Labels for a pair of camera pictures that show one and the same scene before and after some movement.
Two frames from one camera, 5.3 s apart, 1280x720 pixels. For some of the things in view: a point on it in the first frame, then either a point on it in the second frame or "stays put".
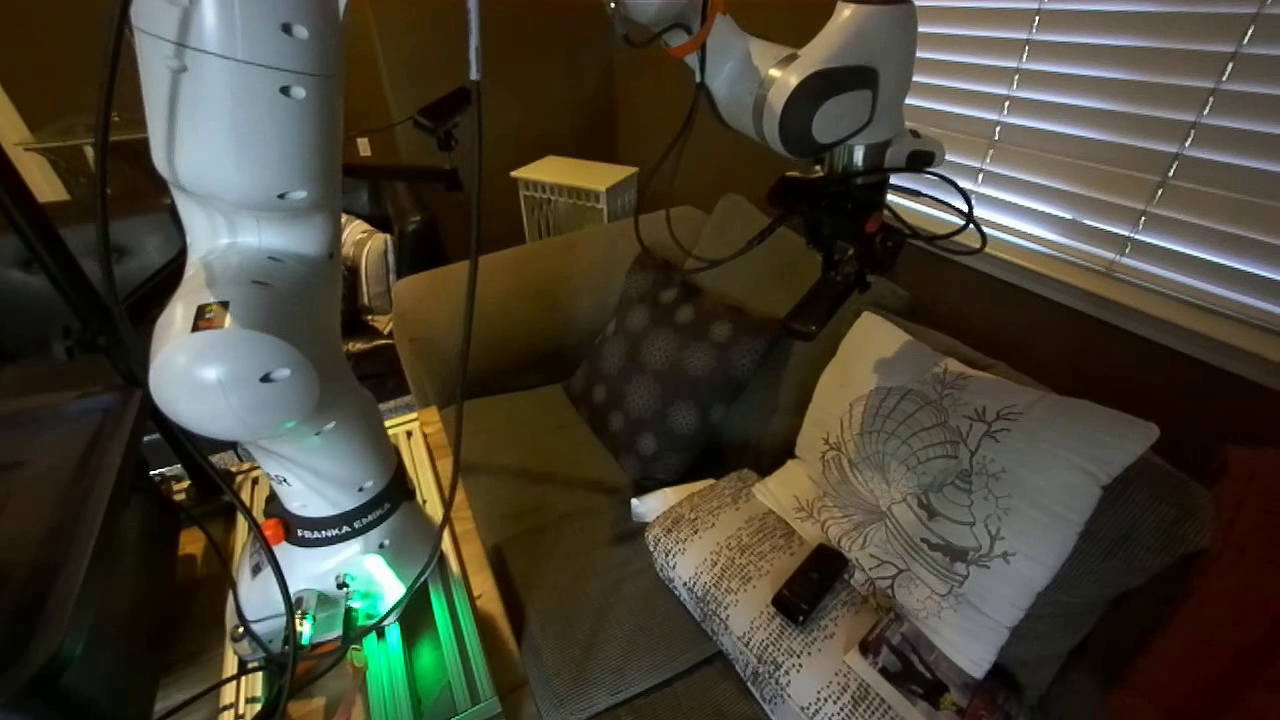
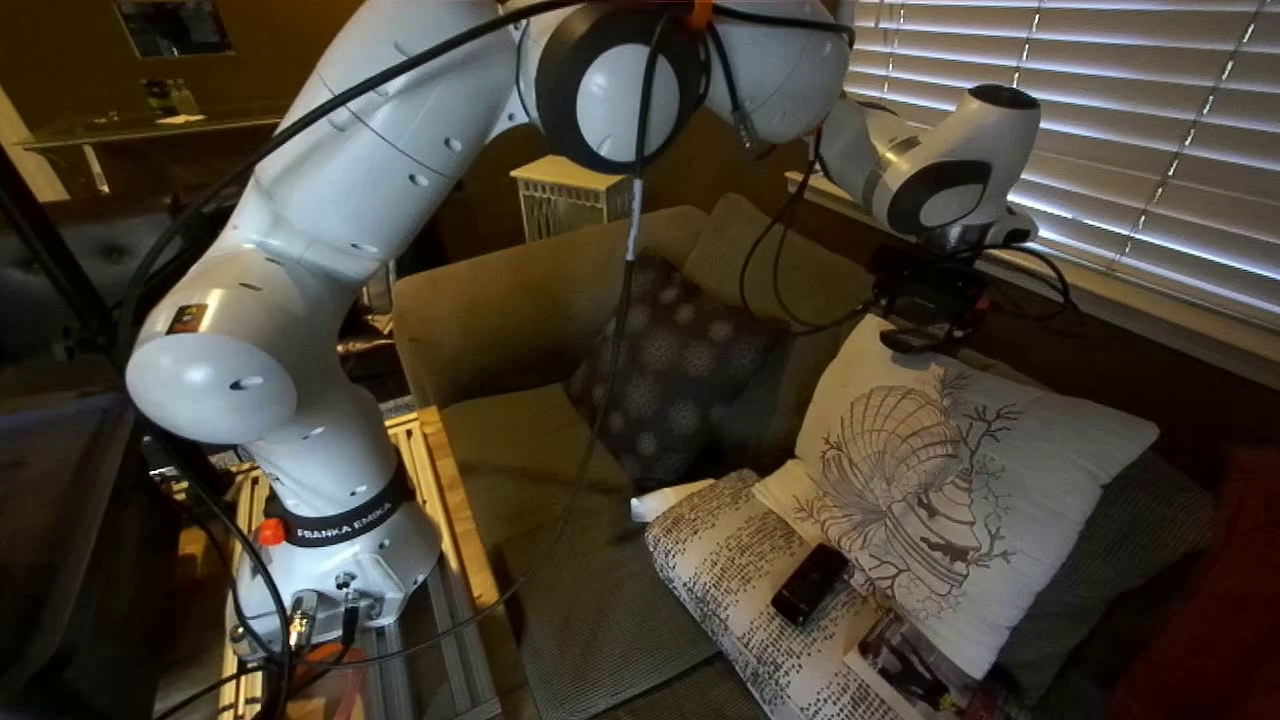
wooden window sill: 1189,330 stays put
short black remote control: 809,580 stays put
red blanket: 1217,654 stays put
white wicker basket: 566,195 stays put
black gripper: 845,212 → 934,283
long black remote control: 836,284 → 939,335
